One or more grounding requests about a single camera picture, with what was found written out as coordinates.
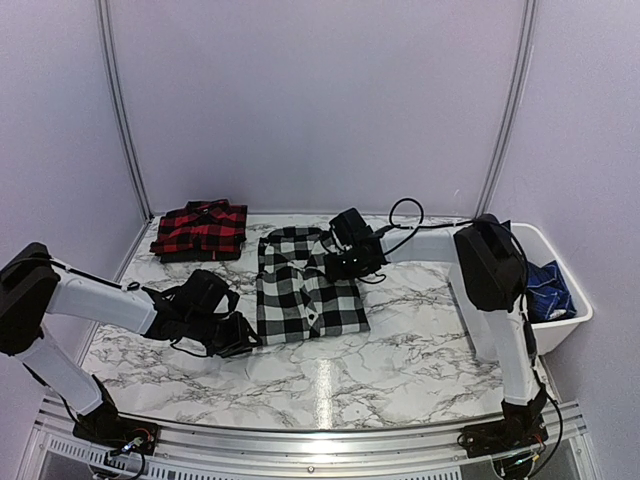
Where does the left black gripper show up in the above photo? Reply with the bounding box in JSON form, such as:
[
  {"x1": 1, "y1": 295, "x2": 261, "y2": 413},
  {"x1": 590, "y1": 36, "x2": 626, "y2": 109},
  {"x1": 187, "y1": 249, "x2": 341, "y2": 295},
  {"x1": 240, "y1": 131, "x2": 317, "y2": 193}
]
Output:
[{"x1": 185, "y1": 310, "x2": 262, "y2": 358}]

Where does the black white plaid shirt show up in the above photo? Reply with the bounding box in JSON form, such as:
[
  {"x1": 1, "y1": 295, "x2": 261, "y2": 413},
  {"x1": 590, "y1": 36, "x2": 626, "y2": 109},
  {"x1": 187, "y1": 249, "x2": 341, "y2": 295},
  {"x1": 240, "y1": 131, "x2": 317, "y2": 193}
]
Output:
[{"x1": 256, "y1": 227, "x2": 370, "y2": 345}]

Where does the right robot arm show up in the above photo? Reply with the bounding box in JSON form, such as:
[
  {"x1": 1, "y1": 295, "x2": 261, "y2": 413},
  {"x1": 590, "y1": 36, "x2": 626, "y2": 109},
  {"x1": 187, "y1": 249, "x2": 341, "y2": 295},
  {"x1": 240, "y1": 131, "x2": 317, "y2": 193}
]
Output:
[{"x1": 325, "y1": 208, "x2": 547, "y2": 448}]

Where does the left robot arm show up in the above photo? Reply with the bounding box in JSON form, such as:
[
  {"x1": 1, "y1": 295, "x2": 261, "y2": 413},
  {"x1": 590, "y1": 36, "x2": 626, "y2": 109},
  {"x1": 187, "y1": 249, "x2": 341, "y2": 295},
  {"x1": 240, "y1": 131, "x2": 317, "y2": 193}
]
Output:
[{"x1": 1, "y1": 242, "x2": 261, "y2": 445}]

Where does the red black plaid shirt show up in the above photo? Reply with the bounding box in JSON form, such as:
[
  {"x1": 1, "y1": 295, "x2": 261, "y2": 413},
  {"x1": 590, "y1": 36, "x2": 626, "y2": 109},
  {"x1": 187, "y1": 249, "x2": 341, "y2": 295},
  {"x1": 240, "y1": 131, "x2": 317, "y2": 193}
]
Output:
[{"x1": 150, "y1": 199, "x2": 248, "y2": 263}]

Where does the blue plaid shirt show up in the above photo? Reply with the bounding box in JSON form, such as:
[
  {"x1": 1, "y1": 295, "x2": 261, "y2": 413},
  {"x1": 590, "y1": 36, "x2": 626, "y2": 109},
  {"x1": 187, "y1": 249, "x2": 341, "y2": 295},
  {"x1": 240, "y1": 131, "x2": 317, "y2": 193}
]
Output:
[{"x1": 526, "y1": 260, "x2": 577, "y2": 324}]

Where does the white plastic bin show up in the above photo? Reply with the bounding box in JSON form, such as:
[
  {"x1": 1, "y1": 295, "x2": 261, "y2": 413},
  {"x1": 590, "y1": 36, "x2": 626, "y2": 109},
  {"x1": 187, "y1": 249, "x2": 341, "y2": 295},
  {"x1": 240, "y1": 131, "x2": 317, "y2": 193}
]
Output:
[{"x1": 448, "y1": 223, "x2": 593, "y2": 363}]

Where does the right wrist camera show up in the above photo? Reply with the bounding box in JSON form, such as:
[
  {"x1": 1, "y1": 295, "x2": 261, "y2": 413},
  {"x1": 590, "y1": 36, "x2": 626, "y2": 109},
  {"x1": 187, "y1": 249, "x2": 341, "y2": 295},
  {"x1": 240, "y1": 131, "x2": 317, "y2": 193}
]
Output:
[{"x1": 329, "y1": 207, "x2": 373, "y2": 247}]

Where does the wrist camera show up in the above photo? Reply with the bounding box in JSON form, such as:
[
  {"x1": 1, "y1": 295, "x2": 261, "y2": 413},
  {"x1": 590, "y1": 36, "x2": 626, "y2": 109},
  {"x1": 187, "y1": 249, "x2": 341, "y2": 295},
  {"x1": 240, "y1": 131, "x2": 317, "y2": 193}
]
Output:
[
  {"x1": 181, "y1": 269, "x2": 240, "y2": 317},
  {"x1": 329, "y1": 207, "x2": 373, "y2": 247}
]

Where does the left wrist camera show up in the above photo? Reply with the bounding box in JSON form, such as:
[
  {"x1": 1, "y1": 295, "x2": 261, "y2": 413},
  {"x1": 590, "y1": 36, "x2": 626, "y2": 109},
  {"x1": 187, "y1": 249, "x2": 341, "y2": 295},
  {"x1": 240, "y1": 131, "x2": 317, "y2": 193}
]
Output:
[{"x1": 181, "y1": 269, "x2": 240, "y2": 317}]

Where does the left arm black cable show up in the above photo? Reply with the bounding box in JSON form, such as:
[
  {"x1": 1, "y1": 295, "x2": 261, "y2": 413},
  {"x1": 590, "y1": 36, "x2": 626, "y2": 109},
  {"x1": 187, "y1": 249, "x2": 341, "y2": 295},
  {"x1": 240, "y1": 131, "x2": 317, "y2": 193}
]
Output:
[{"x1": 0, "y1": 254, "x2": 146, "y2": 296}]

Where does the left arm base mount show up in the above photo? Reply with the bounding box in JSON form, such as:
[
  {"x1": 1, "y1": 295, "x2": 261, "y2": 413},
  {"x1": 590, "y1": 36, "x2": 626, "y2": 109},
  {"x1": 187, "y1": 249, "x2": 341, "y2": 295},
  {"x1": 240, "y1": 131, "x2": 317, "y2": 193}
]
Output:
[{"x1": 73, "y1": 401, "x2": 160, "y2": 455}]

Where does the right aluminium corner post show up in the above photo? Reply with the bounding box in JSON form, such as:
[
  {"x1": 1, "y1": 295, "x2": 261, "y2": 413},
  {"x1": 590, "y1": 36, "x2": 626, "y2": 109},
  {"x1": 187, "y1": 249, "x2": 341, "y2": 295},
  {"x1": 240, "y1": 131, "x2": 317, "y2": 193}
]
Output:
[{"x1": 474, "y1": 0, "x2": 539, "y2": 216}]

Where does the aluminium corner post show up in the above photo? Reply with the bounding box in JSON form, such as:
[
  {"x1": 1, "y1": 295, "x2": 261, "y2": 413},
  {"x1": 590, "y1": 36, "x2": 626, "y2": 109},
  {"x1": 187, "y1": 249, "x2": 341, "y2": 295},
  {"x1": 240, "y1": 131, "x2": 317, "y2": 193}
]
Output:
[
  {"x1": 95, "y1": 0, "x2": 154, "y2": 221},
  {"x1": 474, "y1": 0, "x2": 539, "y2": 216}
]

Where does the aluminium front frame rail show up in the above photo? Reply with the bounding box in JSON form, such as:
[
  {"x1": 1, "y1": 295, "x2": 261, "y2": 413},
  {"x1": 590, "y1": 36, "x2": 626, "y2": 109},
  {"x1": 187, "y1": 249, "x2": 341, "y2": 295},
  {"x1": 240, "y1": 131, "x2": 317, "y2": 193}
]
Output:
[{"x1": 16, "y1": 396, "x2": 604, "y2": 479}]

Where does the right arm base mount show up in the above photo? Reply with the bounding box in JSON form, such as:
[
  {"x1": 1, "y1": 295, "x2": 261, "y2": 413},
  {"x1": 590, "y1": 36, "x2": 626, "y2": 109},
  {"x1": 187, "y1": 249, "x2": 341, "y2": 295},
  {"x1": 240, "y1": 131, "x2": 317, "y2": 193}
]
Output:
[{"x1": 457, "y1": 396, "x2": 549, "y2": 458}]

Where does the left aluminium corner post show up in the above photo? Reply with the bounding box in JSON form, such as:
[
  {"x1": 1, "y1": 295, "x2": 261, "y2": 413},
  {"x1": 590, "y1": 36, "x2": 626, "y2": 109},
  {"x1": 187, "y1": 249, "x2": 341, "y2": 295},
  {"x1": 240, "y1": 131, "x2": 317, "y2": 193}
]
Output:
[{"x1": 95, "y1": 0, "x2": 154, "y2": 221}]

